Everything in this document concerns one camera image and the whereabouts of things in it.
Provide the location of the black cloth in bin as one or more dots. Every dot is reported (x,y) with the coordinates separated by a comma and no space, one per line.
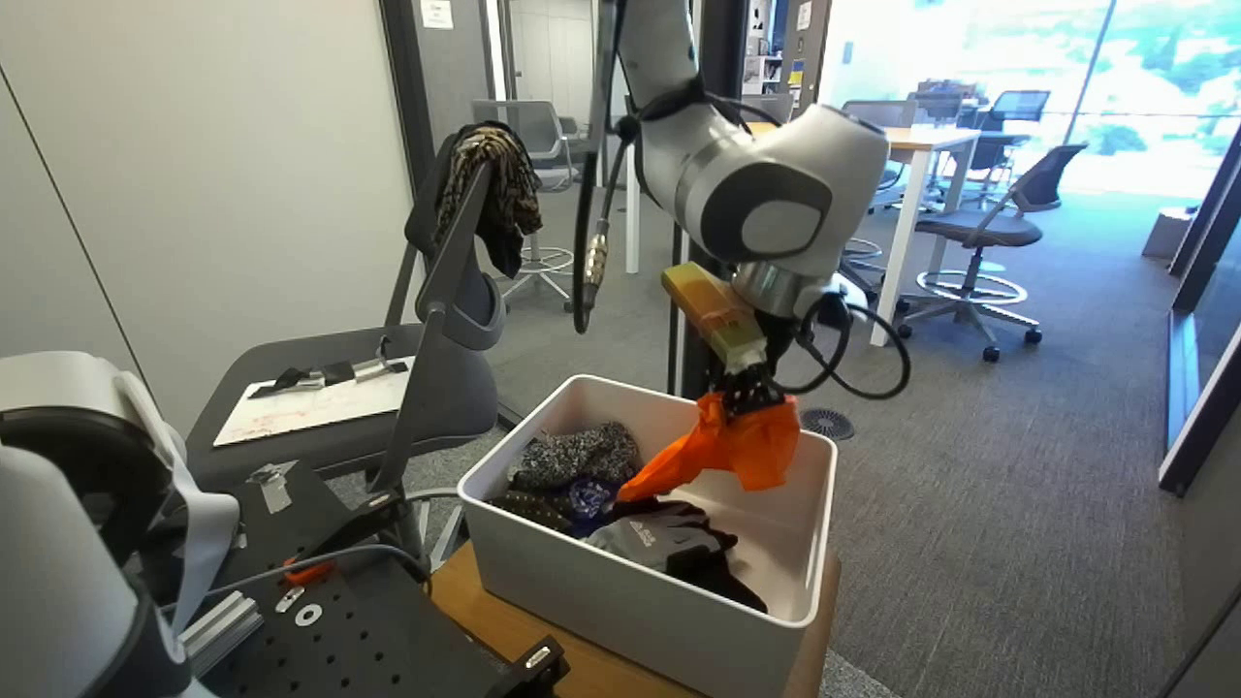
(703,569)

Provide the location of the white paper sheet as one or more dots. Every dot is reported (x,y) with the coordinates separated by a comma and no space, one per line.
(312,413)

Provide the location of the dark window frame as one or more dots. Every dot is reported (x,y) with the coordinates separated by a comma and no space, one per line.
(1204,323)

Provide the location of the grey mesh office chair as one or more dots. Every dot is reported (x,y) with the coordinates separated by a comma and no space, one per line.
(543,128)

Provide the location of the grey printed shirt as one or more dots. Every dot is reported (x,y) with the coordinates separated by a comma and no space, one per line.
(642,538)

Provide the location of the dark speckled cloth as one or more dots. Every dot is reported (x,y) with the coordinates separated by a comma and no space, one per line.
(568,454)

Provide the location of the dark swivel office chair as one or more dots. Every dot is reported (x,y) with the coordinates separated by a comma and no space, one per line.
(981,230)

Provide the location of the round floor outlet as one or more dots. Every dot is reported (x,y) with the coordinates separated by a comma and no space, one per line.
(829,424)

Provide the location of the wooden table with white legs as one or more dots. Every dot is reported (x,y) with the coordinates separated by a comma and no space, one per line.
(923,196)

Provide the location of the dark blue cloth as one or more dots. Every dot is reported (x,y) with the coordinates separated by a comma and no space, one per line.
(587,501)

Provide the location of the aluminium rail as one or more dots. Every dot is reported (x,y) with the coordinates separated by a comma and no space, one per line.
(224,633)

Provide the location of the black draped garment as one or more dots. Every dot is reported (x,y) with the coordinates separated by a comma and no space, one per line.
(442,196)

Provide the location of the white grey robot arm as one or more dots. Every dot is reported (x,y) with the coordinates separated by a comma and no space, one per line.
(776,196)

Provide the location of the black stool chair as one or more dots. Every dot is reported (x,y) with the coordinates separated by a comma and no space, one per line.
(870,115)

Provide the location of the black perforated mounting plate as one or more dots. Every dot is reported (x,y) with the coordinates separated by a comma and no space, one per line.
(372,644)

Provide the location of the white plastic bin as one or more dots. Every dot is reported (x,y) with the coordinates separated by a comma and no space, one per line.
(605,605)

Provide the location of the black binder clip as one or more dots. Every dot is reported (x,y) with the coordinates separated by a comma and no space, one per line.
(290,381)

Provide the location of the orange shirt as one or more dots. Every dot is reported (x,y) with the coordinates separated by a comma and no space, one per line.
(742,447)

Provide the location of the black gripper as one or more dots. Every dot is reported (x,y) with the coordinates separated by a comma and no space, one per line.
(776,345)

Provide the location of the leopard print cloth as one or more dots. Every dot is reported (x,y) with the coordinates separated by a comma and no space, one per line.
(508,181)

